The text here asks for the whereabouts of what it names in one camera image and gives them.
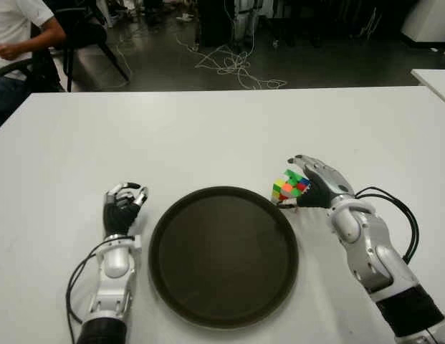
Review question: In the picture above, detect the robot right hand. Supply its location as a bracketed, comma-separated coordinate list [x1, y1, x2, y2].
[277, 154, 355, 210]

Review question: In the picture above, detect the black chair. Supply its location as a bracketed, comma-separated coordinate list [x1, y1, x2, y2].
[32, 0, 132, 92]

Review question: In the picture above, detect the black cabinet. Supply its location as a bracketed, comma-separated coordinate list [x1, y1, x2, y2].
[198, 0, 237, 47]

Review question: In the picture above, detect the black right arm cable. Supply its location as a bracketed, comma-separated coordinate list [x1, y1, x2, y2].
[354, 186, 420, 264]

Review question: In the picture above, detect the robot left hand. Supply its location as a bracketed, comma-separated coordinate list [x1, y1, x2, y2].
[103, 181, 150, 240]

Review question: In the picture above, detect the white cabinet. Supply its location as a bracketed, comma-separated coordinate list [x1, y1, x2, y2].
[401, 0, 445, 47]

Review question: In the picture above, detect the seated person white shirt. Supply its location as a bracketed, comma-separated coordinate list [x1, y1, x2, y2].
[0, 0, 67, 130]

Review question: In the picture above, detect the white side table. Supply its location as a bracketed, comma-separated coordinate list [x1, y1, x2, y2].
[411, 69, 445, 107]

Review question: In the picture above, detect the multicoloured Rubik's cube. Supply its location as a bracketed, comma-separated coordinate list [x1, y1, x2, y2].
[271, 169, 312, 201]

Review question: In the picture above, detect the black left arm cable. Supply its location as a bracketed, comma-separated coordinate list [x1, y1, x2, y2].
[65, 239, 112, 344]

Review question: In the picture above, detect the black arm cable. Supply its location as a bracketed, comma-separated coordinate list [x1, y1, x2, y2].
[354, 186, 420, 264]
[65, 239, 112, 344]

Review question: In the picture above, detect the tangled white floor cable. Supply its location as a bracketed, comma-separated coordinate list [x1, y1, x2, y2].
[175, 34, 288, 90]

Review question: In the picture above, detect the round dark brown plate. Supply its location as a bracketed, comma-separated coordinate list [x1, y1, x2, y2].
[148, 185, 300, 328]

